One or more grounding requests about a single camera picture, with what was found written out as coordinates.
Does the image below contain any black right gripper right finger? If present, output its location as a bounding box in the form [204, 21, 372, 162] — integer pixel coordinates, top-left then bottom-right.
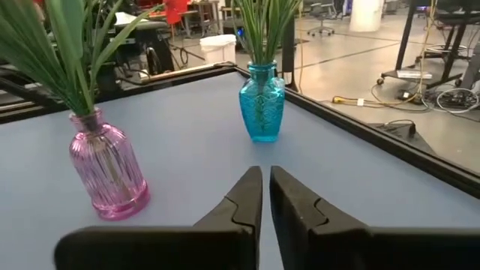
[269, 166, 480, 270]

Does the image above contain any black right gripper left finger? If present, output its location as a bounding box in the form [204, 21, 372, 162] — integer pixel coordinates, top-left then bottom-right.
[54, 166, 263, 270]

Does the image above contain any red flower bunch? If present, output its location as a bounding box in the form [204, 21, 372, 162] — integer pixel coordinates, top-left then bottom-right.
[0, 0, 166, 118]

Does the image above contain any pink ribbed glass vase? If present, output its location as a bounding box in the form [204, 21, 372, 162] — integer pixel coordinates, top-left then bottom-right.
[68, 107, 152, 221]

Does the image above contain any blue glass vase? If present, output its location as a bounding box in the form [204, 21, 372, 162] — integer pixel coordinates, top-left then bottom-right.
[238, 61, 286, 143]

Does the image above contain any light wooden table board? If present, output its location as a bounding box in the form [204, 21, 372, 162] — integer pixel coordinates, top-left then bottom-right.
[140, 61, 230, 83]

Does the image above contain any white trash bin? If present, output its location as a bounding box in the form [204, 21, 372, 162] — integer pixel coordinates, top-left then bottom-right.
[199, 33, 238, 65]

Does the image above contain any grey desk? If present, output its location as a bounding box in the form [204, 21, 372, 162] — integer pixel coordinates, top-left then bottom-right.
[112, 10, 170, 33]

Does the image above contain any white column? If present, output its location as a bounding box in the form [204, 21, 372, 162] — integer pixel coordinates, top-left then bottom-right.
[348, 0, 386, 33]

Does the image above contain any red chair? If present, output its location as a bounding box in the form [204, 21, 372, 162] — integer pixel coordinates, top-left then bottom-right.
[163, 0, 191, 26]

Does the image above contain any grey office chair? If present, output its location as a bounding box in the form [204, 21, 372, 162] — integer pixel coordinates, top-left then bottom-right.
[306, 1, 337, 38]

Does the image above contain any black aluminium table frame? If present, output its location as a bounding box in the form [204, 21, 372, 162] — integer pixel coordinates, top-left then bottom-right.
[0, 61, 480, 200]

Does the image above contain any yellow extension cable with plug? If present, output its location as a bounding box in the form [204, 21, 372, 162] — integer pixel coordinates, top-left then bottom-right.
[331, 0, 438, 110]

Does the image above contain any black desk leg frame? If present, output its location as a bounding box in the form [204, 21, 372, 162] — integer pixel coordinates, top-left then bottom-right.
[376, 0, 480, 90]

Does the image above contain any black post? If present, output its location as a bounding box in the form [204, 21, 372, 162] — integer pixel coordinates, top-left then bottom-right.
[280, 16, 300, 93]

